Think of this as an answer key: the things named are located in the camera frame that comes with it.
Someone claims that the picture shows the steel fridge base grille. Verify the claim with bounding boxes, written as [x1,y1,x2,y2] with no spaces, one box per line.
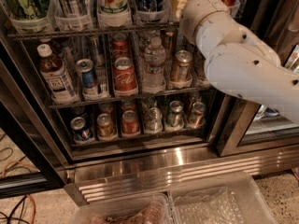
[64,145,299,206]

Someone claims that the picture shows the green can bottom shelf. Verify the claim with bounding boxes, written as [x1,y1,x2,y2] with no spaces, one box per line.
[166,100,183,128]

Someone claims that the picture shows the bubble wrap sheet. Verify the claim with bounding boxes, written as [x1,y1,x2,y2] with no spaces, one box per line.
[174,187,245,224]

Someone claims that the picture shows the orange cable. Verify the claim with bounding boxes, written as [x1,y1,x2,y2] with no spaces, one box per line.
[0,160,37,224]

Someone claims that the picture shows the right clear plastic bin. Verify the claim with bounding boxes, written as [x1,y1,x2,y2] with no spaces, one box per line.
[168,172,278,224]

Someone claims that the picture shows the silver can bottom shelf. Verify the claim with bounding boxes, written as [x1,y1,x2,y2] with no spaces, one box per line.
[145,107,163,133]

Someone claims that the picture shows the gold can bottom left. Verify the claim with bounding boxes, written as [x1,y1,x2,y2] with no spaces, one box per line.
[97,113,116,138]

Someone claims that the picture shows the middle wire shelf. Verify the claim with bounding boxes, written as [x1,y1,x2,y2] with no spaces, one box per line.
[48,85,215,109]

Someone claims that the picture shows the gold can bottom right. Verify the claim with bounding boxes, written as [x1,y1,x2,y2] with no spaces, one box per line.
[187,102,206,126]

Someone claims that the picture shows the clear plastic bin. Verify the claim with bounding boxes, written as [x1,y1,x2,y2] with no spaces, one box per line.
[69,193,174,224]
[168,172,278,224]

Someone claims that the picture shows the water bottle middle shelf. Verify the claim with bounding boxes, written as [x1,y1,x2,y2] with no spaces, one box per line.
[143,36,166,88]

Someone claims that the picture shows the rear red can middle shelf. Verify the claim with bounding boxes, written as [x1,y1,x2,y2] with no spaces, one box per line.
[112,33,131,60]

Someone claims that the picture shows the green can shelf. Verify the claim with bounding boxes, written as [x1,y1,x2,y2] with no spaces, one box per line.
[166,100,183,128]
[5,0,50,21]

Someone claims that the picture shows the silver can shelf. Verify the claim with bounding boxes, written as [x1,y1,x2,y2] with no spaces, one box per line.
[145,107,163,133]
[59,0,88,18]

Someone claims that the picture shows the pepsi can bottom shelf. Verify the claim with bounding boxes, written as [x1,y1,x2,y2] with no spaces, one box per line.
[70,117,93,141]

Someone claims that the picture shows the blue can middle shelf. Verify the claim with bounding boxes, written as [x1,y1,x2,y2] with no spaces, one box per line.
[76,59,100,95]

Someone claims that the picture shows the silver can top shelf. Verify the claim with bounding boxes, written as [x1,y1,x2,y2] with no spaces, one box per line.
[59,0,88,18]

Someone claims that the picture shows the iced tea bottle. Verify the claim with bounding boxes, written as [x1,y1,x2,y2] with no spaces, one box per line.
[37,44,78,105]
[194,50,209,87]

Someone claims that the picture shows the top wire shelf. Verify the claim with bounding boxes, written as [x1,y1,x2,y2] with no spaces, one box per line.
[7,22,179,40]

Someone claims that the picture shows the red can bottom shelf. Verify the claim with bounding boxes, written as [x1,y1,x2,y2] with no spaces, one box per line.
[121,110,139,134]

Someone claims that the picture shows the fridge left open door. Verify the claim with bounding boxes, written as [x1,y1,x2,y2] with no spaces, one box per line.
[0,38,67,198]

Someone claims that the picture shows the fridge right glass door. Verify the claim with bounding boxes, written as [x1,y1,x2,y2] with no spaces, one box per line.
[216,0,299,156]

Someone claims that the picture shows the left iced tea bottle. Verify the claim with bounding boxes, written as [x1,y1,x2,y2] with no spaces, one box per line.
[37,44,78,105]

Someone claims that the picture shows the gold can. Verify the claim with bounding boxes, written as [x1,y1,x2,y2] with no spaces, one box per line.
[97,113,116,138]
[187,102,206,126]

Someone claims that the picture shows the black cable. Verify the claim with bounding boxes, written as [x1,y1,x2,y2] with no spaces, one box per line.
[0,194,31,224]

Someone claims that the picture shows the red coke can middle shelf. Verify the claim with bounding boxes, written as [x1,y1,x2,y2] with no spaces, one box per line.
[113,57,137,91]

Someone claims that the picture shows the green can top shelf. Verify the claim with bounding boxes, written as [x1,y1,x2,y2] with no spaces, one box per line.
[5,0,50,21]

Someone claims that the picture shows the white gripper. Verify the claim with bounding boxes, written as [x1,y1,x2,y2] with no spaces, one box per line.
[170,0,237,46]

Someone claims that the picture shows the right iced tea bottle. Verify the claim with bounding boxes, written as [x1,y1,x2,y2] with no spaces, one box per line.
[194,50,209,87]

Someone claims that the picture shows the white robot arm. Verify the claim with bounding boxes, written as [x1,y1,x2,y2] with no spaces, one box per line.
[176,0,299,123]

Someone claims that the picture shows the gold can middle shelf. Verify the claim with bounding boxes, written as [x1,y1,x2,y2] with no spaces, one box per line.
[170,50,192,82]

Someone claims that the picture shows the wire shelf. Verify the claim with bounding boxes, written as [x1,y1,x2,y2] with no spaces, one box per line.
[48,85,215,109]
[7,22,179,40]

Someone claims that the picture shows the left clear plastic bin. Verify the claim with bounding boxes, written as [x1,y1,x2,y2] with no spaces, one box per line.
[69,193,174,224]

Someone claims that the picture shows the pepsi cans behind glass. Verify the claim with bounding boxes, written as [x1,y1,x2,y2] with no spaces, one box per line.
[254,105,279,120]

